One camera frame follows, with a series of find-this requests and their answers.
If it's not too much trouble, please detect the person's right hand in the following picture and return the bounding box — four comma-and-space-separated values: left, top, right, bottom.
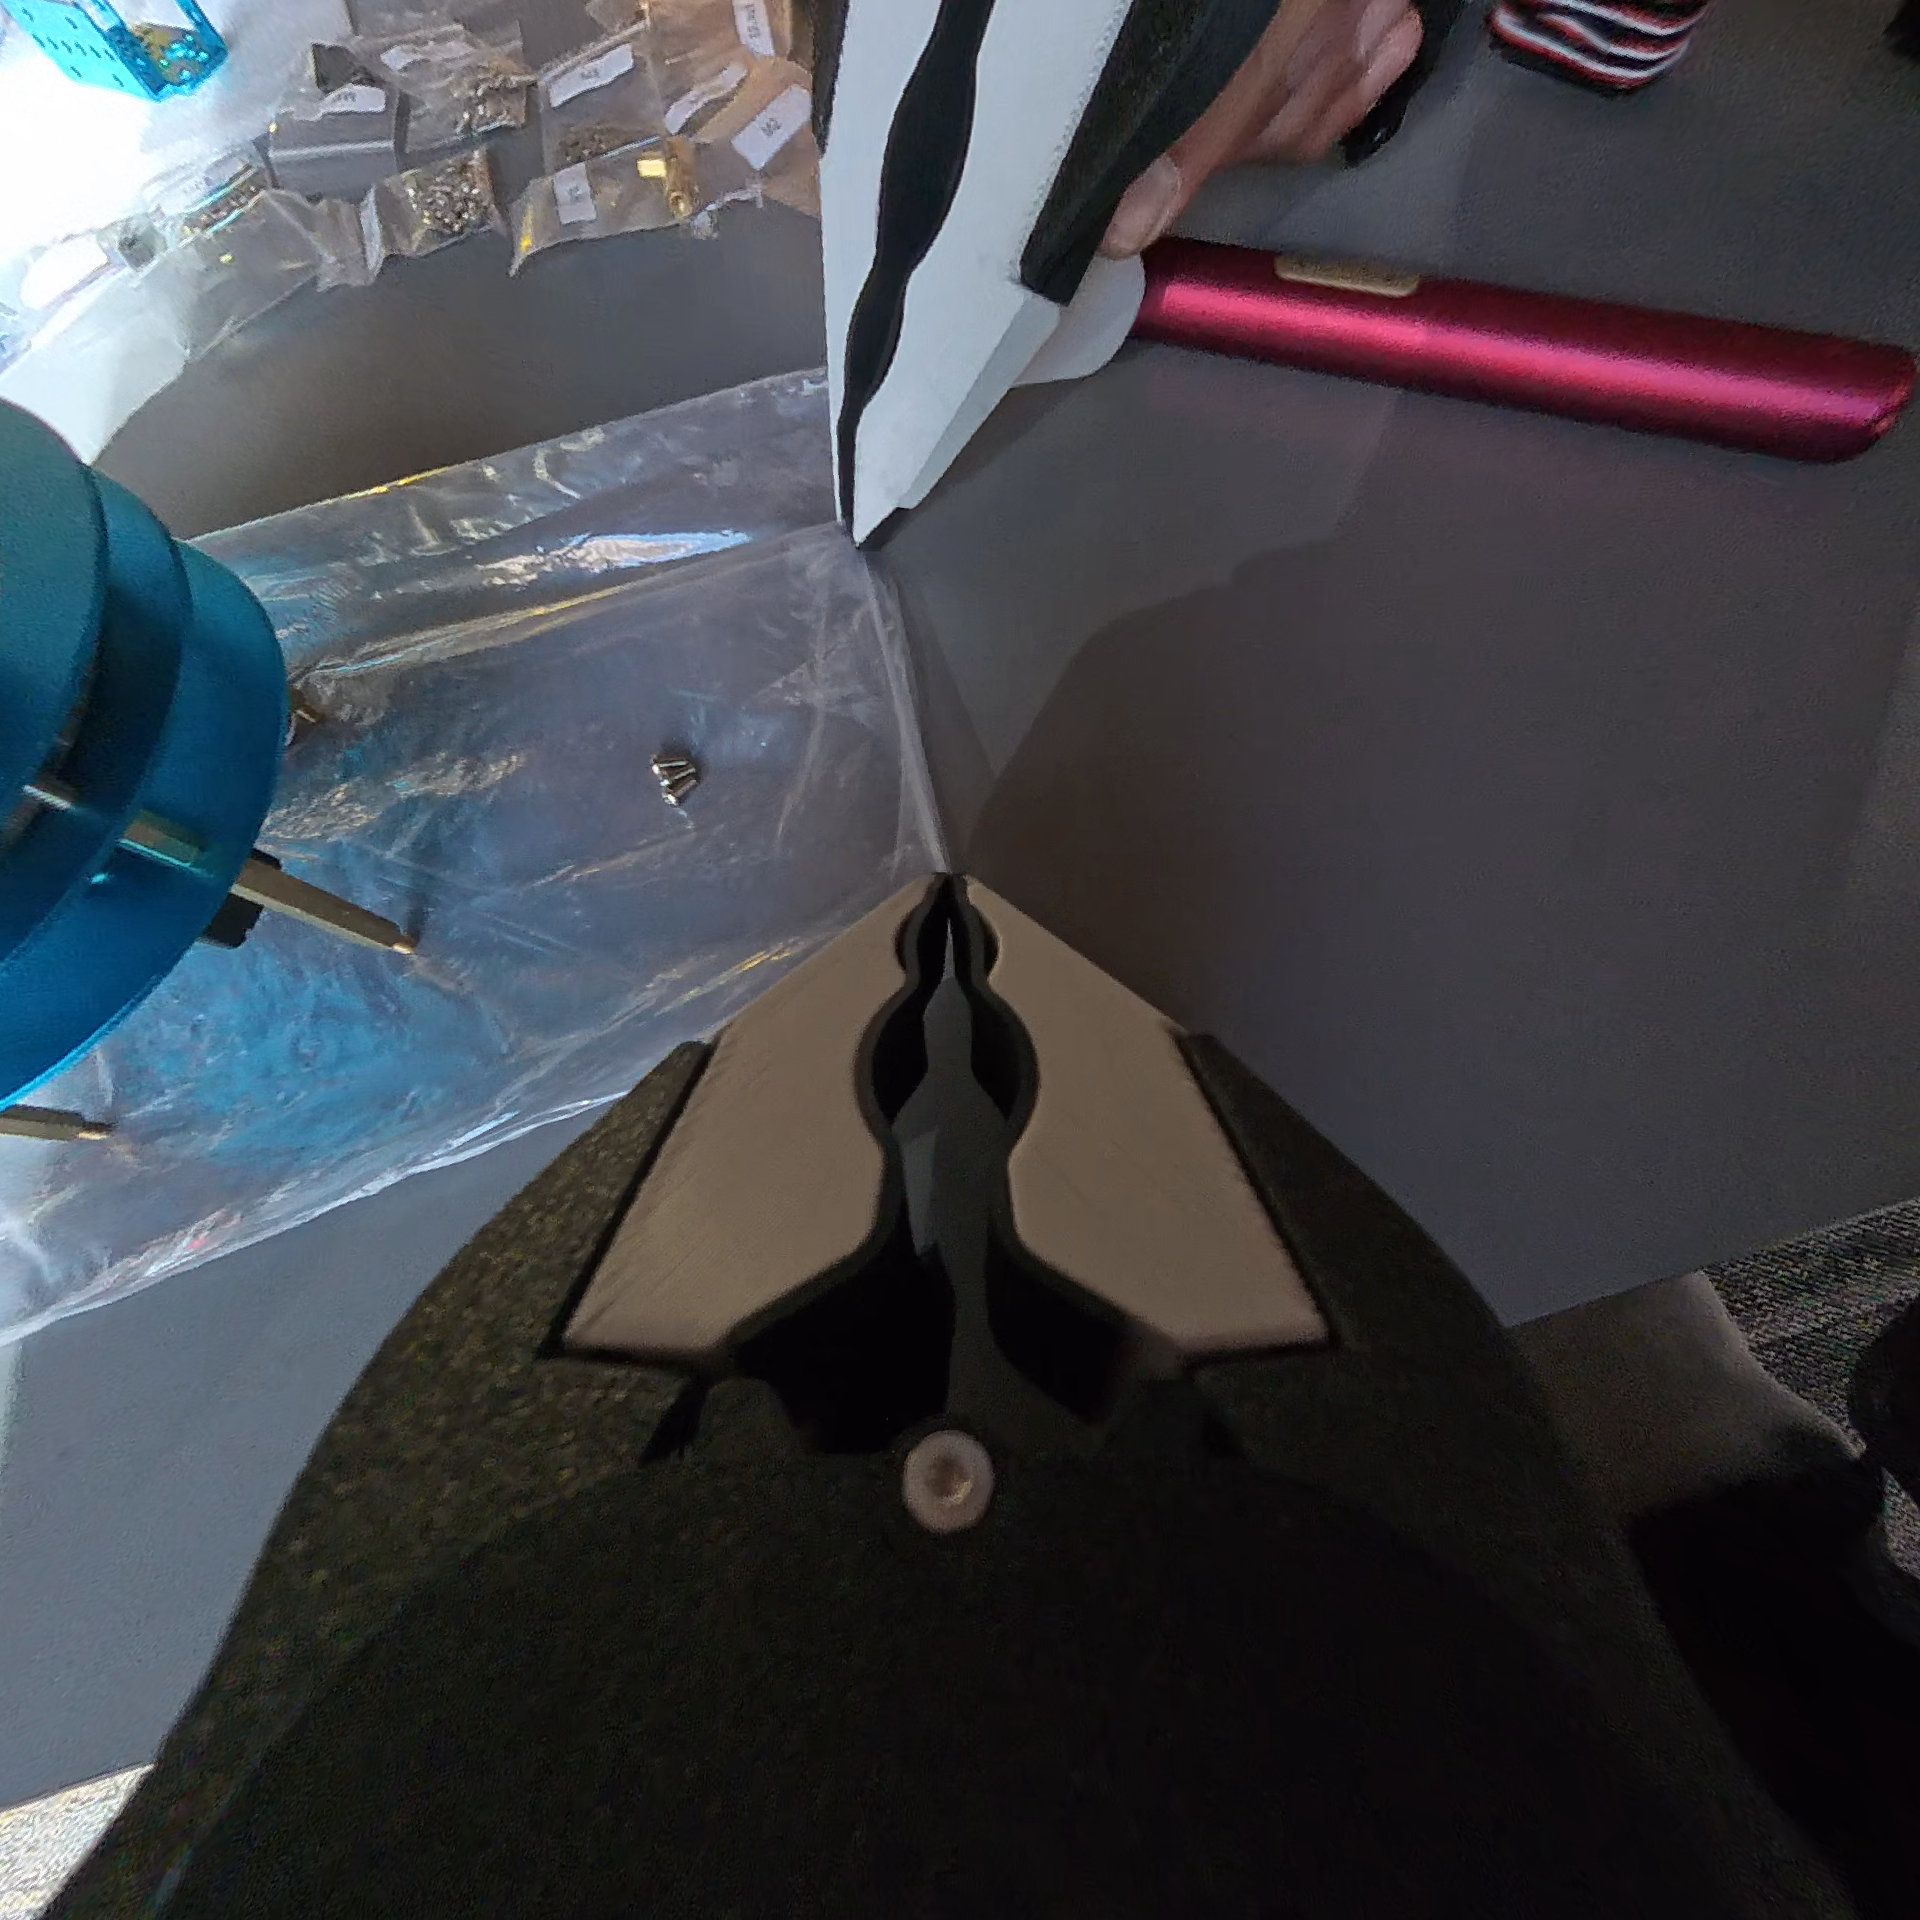
1094, 0, 1427, 260

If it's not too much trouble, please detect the striped servo cable bundle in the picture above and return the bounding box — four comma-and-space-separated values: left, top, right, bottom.
1483, 0, 1715, 95

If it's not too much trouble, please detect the grey desk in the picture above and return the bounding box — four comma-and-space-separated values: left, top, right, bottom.
0, 0, 1920, 1818

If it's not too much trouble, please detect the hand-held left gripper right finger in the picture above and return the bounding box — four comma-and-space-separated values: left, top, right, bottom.
956, 875, 1331, 1362

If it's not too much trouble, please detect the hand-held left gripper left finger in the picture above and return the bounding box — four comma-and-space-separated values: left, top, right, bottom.
562, 875, 953, 1363

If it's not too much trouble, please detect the clear plastic bag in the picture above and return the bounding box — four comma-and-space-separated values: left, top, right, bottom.
0, 366, 965, 1339

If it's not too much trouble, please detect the pile of small screw bags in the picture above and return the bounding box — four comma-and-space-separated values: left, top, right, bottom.
89, 0, 828, 281

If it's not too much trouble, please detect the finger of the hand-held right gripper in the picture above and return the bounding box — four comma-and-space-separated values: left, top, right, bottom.
856, 0, 1136, 545
820, 0, 972, 537

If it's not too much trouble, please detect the blue metal bracket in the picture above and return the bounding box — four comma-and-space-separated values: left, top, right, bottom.
41, 0, 229, 102

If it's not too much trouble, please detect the red electric screwdriver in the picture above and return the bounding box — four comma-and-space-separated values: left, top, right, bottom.
1123, 234, 1920, 466

